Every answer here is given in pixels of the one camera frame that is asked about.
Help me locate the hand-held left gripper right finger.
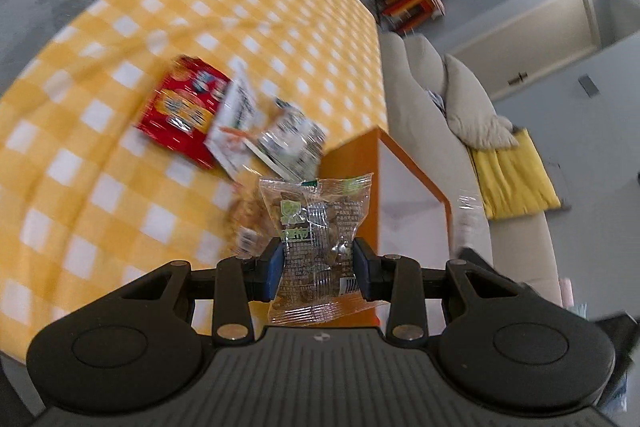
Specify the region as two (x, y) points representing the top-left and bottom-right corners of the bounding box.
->
(352, 238), (526, 344)

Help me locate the beige sofa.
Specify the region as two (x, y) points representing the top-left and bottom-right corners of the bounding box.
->
(379, 32), (562, 308)

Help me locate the orange stool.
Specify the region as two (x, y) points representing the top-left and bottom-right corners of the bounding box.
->
(380, 0), (444, 24)

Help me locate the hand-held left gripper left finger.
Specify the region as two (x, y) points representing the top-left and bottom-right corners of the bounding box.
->
(115, 237), (286, 345)

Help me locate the white door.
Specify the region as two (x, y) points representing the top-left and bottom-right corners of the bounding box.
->
(449, 0), (602, 74)

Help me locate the small patterned item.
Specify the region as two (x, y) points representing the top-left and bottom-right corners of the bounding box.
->
(426, 89), (449, 114)

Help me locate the clear nut packet green label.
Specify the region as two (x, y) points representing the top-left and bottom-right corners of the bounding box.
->
(258, 173), (389, 326)

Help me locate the grey cushion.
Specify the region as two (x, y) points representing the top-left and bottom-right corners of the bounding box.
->
(442, 54), (521, 150)

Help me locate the white carrot-print packet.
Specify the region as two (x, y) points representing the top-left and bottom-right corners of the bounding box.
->
(204, 71), (272, 180)

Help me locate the yellow cushion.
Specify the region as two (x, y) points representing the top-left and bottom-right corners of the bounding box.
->
(469, 129), (562, 221)

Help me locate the clear pale snack packet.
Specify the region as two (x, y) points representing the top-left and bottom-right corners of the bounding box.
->
(254, 98), (329, 181)

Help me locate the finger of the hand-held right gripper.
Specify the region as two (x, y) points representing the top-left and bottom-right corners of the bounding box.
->
(459, 247), (539, 296)

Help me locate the nut brittle packet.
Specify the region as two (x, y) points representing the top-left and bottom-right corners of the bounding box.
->
(224, 186), (267, 258)

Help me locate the orange cardboard box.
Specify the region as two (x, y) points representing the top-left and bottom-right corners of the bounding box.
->
(320, 127), (454, 329)

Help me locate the red noodle snack packet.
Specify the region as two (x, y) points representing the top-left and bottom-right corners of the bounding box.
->
(134, 54), (234, 170)

